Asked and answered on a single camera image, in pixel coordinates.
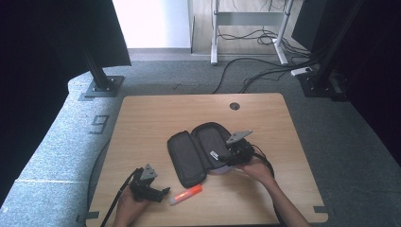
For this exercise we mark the orange highlighter pen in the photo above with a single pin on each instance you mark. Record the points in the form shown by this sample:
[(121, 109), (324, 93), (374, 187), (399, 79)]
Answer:
[(186, 195)]

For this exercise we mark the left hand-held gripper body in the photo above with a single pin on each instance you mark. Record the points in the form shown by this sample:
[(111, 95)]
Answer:
[(143, 186)]

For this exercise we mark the black flat panel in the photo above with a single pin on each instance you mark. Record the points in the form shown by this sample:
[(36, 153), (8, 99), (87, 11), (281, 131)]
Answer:
[(307, 22)]

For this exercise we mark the white power strip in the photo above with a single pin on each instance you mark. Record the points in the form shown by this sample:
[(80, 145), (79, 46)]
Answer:
[(301, 71)]

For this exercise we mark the person's right hand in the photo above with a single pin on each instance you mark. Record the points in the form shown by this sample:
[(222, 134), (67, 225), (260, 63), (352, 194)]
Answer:
[(257, 170)]

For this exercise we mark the person's left hand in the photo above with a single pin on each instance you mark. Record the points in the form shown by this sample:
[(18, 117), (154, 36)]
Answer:
[(126, 209)]

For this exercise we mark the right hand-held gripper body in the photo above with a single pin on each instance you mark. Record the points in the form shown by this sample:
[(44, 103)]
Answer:
[(241, 151)]

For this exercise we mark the white desk frame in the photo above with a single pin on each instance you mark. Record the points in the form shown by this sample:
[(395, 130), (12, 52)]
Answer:
[(249, 18)]

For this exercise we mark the dark tape strip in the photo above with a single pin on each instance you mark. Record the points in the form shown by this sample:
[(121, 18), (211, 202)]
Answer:
[(321, 209), (90, 216)]

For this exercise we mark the black zip pencil case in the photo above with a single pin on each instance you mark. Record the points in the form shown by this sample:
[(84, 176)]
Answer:
[(189, 157)]

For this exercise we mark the black curtain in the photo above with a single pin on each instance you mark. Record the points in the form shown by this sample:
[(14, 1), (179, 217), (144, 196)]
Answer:
[(375, 72), (41, 78)]

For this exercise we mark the black metal stand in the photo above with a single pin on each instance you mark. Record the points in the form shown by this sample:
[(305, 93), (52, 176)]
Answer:
[(323, 83), (102, 83)]

